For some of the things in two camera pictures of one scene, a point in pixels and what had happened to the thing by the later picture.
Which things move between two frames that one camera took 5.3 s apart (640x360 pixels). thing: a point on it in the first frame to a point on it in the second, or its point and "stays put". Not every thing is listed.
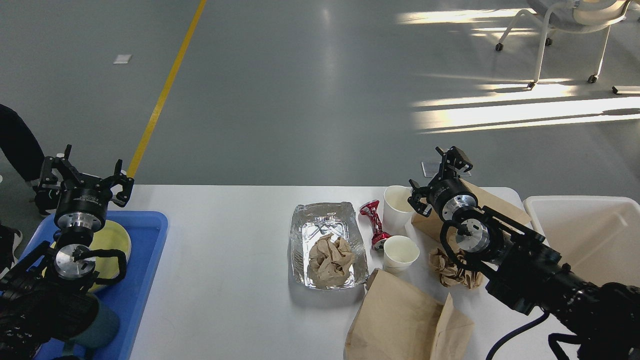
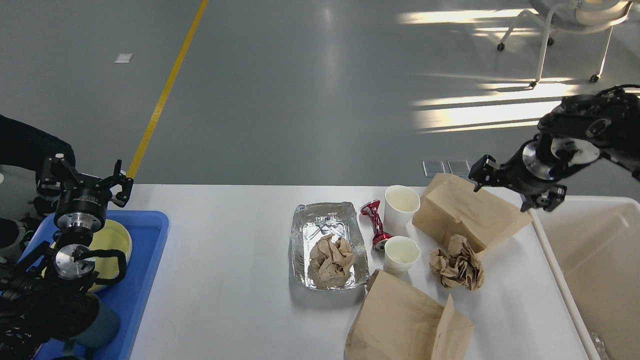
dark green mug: [102, 332] stays put
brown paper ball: [451, 275] stays put
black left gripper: [80, 204] stays put
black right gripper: [448, 194] to [526, 173]
